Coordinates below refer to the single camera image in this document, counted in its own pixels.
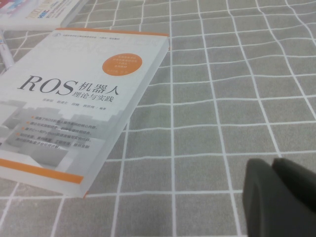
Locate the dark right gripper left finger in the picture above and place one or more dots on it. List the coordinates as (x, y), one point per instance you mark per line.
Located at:
(266, 209)

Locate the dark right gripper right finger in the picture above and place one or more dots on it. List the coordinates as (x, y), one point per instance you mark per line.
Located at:
(298, 182)

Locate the grey white-checked tablecloth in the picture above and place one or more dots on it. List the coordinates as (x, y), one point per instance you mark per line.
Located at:
(222, 86)

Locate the white orange ROS textbook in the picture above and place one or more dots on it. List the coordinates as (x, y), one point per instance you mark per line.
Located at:
(74, 111)

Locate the white book colourful print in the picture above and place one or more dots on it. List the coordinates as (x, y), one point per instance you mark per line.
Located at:
(37, 14)

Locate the white marker red label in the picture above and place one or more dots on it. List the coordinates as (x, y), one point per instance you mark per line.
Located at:
(6, 55)

